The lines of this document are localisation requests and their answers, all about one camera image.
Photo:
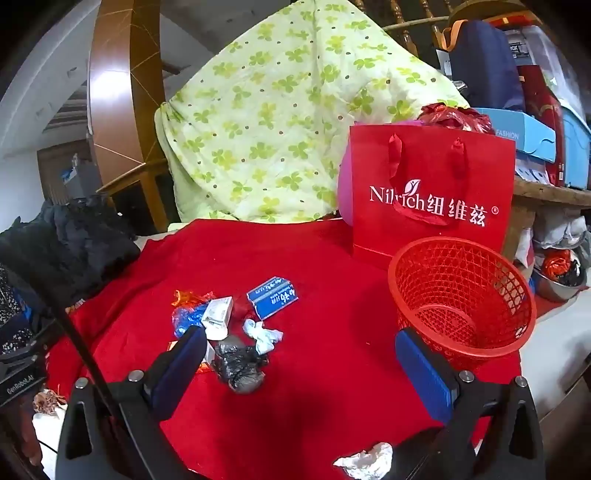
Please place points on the red cloth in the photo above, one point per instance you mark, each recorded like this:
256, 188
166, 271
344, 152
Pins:
323, 369

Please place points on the orange foil wrapper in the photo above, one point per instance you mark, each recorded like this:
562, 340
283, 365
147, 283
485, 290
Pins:
203, 367

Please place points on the pink plastic bag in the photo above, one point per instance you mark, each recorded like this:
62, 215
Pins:
345, 194

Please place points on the small white box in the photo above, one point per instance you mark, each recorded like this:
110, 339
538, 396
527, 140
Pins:
219, 314

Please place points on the grey bag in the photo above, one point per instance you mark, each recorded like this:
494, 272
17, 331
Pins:
558, 230

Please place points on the orange-red plastic wrapper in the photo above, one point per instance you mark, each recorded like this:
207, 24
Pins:
184, 297

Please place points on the black plastic bag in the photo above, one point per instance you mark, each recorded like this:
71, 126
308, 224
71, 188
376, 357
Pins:
240, 364

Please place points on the black fluffy cloth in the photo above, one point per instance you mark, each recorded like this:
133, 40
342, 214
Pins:
69, 249

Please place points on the curved wooden frame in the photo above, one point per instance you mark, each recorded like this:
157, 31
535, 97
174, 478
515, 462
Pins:
124, 92

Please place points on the light blue cardboard box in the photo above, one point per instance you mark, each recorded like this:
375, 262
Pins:
526, 131

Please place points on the metal bowl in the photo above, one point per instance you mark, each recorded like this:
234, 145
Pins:
549, 288

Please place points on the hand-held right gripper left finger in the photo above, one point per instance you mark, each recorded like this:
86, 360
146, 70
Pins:
178, 369

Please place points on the white and blue printed box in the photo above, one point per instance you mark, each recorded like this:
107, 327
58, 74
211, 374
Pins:
531, 170

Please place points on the red plastic lattice basket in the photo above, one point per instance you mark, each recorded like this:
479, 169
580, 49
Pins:
480, 354

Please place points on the red patterned box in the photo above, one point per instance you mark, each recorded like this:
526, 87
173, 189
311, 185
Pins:
545, 106

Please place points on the blue toothpaste box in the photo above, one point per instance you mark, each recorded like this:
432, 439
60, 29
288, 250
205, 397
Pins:
272, 300

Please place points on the orange plastic bag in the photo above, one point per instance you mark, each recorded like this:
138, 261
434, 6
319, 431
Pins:
556, 263

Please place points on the dark dotted cloth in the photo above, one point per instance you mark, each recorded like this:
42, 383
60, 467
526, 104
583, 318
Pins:
11, 323

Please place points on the red paper gift bag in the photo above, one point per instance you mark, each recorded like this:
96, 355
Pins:
438, 175

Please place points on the white face mask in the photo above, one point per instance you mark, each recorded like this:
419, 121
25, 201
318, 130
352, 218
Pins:
265, 337

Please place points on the wooden table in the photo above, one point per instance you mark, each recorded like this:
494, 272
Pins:
554, 194

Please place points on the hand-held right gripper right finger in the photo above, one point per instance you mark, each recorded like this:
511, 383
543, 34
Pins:
425, 374

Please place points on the green clover print quilt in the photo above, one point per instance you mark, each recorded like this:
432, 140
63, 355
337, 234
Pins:
277, 115

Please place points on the crumpled white tissue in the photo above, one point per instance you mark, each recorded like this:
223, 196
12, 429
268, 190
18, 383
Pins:
364, 461

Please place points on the wooden railing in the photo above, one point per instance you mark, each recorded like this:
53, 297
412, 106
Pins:
406, 27

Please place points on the blue plastic wrapper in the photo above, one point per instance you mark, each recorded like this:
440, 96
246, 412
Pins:
187, 318

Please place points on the shiny red plastic bag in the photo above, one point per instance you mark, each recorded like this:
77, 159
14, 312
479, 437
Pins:
452, 117

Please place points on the wooden cabinet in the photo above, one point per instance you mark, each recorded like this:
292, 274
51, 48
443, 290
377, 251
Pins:
55, 175

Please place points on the orange-brown crumpled wrapper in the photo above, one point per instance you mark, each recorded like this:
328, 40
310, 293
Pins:
46, 401

